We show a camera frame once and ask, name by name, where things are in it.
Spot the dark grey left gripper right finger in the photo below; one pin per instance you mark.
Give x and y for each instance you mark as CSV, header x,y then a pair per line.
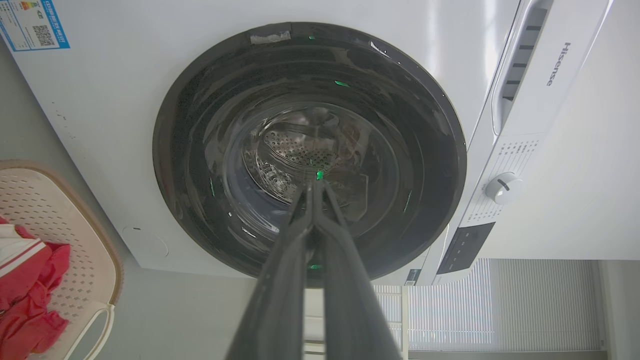
x,y
350,305

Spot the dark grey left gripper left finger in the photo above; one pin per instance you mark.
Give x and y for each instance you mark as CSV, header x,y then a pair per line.
x,y
280,300

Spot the beige perforated laundry basket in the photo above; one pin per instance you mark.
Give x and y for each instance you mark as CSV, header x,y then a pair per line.
x,y
75,250

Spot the white vertical window blinds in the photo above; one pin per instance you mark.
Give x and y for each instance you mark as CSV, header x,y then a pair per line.
x,y
500,305

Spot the round dark washing machine door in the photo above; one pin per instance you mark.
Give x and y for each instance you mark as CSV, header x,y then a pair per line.
x,y
210,150

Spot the white round control knob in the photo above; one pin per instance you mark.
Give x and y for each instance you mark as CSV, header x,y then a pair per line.
x,y
502,187

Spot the white Hisense washing machine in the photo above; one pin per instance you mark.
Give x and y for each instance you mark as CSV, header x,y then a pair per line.
x,y
125,130

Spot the red and white garment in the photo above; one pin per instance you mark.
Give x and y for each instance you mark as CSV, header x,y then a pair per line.
x,y
27,295

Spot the blue energy label sticker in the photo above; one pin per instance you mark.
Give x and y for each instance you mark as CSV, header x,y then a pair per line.
x,y
34,23

